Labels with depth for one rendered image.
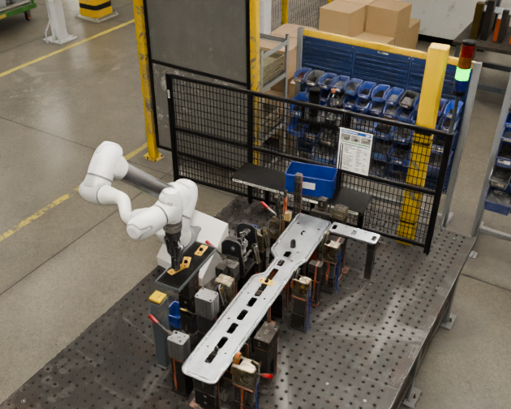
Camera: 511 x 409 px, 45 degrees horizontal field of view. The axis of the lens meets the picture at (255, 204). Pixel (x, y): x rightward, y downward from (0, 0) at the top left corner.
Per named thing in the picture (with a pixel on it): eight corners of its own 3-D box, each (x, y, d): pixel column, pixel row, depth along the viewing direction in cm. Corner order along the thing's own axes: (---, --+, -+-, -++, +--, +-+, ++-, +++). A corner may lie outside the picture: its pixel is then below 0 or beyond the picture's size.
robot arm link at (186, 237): (165, 246, 373) (144, 238, 354) (174, 217, 376) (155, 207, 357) (186, 252, 366) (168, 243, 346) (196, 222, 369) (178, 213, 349)
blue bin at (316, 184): (331, 199, 386) (332, 181, 378) (284, 191, 393) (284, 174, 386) (337, 185, 399) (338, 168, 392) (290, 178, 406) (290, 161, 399)
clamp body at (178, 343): (186, 400, 300) (182, 348, 280) (167, 392, 304) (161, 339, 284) (197, 386, 307) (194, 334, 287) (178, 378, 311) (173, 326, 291)
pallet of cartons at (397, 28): (373, 109, 730) (384, 20, 671) (313, 93, 766) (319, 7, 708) (413, 76, 812) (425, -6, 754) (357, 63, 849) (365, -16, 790)
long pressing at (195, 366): (220, 389, 270) (220, 386, 269) (176, 370, 278) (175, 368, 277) (333, 222, 372) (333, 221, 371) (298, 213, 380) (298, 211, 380)
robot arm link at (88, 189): (91, 200, 303) (100, 174, 306) (69, 196, 315) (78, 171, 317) (110, 208, 314) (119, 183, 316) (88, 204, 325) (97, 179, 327)
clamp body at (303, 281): (306, 336, 335) (309, 287, 316) (285, 328, 340) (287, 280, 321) (312, 325, 342) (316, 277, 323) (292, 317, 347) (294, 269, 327)
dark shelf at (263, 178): (361, 217, 375) (361, 213, 374) (229, 180, 409) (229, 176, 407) (372, 199, 392) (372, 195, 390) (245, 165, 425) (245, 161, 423)
